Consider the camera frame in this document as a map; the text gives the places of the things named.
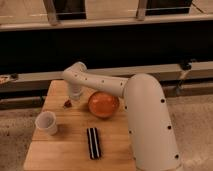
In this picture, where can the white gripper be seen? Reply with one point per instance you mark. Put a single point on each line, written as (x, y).
(75, 91)

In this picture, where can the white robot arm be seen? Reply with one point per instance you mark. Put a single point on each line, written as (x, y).
(150, 128)

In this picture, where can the orange bowl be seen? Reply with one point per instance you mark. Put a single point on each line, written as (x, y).
(103, 105)

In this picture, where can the white plastic cup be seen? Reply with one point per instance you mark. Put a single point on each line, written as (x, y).
(46, 122)

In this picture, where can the black white striped block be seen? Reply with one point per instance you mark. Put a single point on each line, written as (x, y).
(93, 143)

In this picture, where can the black clamp on rail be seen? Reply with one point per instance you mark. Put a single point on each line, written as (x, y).
(185, 65)

